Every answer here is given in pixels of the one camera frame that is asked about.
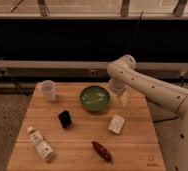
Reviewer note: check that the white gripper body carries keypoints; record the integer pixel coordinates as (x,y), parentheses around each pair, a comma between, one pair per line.
(117,87)

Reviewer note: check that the dark red chili pepper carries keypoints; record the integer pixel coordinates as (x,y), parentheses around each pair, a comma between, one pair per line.
(102,151)

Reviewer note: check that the green ceramic bowl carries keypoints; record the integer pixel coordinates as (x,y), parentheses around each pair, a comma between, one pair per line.
(94,98)

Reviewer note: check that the white plastic cup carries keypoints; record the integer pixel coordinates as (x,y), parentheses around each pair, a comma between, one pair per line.
(47,89)

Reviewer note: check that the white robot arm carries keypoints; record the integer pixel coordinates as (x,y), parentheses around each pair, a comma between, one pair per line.
(174,98)

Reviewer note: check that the white tube bottle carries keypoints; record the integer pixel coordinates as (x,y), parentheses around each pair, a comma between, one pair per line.
(42,146)

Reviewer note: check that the white rectangular sponge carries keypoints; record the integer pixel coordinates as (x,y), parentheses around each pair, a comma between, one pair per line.
(116,124)

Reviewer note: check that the black small block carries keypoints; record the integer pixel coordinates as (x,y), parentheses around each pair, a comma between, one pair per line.
(65,118)

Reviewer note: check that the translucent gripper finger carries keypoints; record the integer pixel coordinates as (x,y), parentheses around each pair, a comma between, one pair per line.
(123,99)

